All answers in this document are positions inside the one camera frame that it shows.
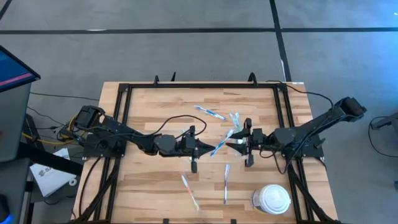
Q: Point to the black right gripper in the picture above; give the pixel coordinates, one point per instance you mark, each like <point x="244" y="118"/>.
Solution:
<point x="258" y="140"/>

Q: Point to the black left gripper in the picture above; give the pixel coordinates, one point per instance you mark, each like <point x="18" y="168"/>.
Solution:
<point x="188" y="144"/>

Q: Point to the blue toothbrush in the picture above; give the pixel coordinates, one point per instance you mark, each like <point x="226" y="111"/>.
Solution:
<point x="221" y="143"/>
<point x="210" y="112"/>

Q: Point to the orange toothbrush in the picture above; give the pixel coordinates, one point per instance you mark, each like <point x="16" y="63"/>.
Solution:
<point x="189" y="191"/>

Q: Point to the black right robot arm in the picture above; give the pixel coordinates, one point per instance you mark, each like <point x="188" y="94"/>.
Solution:
<point x="311" y="126"/>

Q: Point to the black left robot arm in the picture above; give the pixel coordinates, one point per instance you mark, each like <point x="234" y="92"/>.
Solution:
<point x="124" y="130"/>

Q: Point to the purple toothbrush in clear wrapper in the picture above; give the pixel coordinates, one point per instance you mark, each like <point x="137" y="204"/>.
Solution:
<point x="226" y="183"/>

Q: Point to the white lidded tub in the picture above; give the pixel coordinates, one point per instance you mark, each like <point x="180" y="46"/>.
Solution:
<point x="271" y="199"/>

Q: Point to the white tape roll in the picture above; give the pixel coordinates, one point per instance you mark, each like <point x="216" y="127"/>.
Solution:
<point x="73" y="182"/>

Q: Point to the grey furniture leg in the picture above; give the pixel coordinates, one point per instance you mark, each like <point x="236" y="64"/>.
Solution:
<point x="385" y="121"/>

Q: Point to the white printed box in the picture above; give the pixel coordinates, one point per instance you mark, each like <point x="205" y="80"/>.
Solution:
<point x="49" y="179"/>

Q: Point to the grey monitor stand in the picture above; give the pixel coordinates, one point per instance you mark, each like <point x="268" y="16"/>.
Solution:
<point x="14" y="124"/>

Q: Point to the large blue screen monitor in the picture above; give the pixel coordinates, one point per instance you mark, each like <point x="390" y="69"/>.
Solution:
<point x="12" y="73"/>

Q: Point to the glowing computer mouse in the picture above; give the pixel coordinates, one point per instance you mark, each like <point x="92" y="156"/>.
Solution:
<point x="6" y="214"/>

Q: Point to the large black frame hook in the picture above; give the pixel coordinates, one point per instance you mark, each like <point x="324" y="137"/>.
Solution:
<point x="252" y="79"/>

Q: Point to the black aluminium table frame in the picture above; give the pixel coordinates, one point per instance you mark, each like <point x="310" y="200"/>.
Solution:
<point x="202" y="85"/>

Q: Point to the small black frame hook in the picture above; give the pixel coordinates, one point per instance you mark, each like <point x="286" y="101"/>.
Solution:
<point x="156" y="80"/>
<point x="173" y="77"/>

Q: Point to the black desk frame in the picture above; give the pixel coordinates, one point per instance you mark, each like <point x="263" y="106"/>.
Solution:
<point x="49" y="160"/>

